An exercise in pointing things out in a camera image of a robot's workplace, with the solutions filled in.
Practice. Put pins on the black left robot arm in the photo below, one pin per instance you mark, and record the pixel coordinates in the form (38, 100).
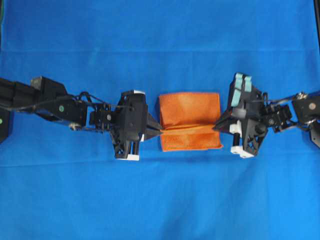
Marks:
(50, 100)

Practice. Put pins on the blue table cloth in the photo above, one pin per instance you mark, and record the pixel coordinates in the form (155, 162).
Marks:
(59, 184)

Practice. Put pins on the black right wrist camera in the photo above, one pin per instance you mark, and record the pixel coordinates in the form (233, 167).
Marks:
(240, 91)

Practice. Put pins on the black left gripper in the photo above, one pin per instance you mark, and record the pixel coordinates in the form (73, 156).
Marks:
(131, 124)

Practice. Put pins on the orange towel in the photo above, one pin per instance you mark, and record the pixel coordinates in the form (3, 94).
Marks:
(188, 119)

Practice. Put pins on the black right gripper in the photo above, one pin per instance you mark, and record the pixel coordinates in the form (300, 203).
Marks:
(245, 125)

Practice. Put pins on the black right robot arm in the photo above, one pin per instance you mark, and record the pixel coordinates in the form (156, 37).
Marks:
(300, 111)

